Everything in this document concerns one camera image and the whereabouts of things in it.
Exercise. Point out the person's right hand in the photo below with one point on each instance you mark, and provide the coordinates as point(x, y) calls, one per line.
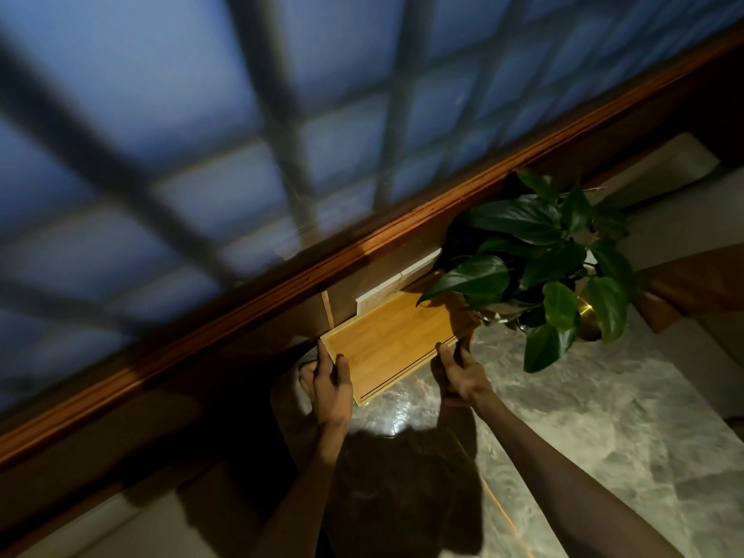
point(462, 382)

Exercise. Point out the person's left hand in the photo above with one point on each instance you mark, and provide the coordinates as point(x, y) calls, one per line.
point(326, 395)

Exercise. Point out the person's right thumb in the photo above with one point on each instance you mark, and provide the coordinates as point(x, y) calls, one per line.
point(447, 359)

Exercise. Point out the person's left thumb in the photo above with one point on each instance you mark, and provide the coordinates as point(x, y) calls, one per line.
point(344, 376)

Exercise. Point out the bamboo wooden tray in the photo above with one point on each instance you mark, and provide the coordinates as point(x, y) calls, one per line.
point(389, 345)

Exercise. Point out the person's right forearm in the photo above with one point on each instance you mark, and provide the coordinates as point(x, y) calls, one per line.
point(558, 482)

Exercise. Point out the person's left forearm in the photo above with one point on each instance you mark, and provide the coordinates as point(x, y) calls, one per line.
point(302, 488)

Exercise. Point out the green leafy potted plant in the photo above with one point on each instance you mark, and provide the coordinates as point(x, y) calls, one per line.
point(540, 261)

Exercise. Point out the gold metal plant pot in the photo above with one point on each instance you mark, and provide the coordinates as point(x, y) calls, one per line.
point(587, 322)

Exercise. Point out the frosted glass window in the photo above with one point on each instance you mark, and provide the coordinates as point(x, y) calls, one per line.
point(232, 139)

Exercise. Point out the brown wooden window frame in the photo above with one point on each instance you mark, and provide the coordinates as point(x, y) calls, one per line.
point(325, 267)

